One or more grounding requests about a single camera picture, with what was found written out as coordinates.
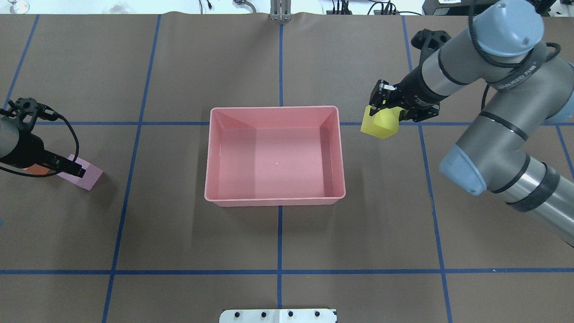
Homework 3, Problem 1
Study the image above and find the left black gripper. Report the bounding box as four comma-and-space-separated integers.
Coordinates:
13, 130, 86, 178

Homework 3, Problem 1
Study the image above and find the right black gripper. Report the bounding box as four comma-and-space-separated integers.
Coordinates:
369, 67, 441, 122

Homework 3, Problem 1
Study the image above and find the yellow foam block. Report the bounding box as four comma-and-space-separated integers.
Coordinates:
361, 106, 403, 139

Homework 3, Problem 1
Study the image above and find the pink foam block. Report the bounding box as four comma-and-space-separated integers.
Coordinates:
57, 157, 103, 191

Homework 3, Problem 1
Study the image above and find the orange foam block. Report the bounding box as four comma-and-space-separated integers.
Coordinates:
23, 164, 55, 178

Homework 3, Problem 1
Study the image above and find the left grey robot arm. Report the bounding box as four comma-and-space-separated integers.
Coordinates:
1, 113, 86, 179

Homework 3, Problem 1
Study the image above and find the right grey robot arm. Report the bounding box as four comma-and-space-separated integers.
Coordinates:
361, 0, 574, 245

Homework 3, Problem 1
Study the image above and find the pink plastic bin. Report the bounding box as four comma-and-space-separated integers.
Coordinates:
204, 105, 346, 207

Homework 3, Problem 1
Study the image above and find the brown paper table cover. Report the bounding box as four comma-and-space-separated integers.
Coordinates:
1, 13, 573, 323

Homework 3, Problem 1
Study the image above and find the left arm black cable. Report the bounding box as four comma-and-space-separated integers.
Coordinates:
0, 108, 80, 178

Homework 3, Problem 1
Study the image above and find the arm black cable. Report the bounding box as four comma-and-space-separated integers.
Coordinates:
468, 0, 562, 113
0, 108, 80, 178

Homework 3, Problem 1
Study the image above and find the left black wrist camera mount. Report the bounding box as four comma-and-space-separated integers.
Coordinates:
1, 98, 61, 131

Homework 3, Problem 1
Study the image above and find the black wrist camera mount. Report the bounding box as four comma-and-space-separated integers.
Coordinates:
410, 29, 452, 54
1, 98, 61, 131

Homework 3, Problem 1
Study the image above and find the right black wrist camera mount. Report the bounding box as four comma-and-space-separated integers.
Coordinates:
410, 29, 452, 54

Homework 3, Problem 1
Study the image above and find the grey metal post bracket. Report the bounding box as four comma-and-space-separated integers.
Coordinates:
270, 0, 292, 22

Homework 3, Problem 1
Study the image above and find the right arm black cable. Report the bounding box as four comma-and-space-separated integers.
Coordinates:
468, 0, 562, 113

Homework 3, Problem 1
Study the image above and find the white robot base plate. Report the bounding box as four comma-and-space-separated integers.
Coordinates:
219, 308, 338, 323

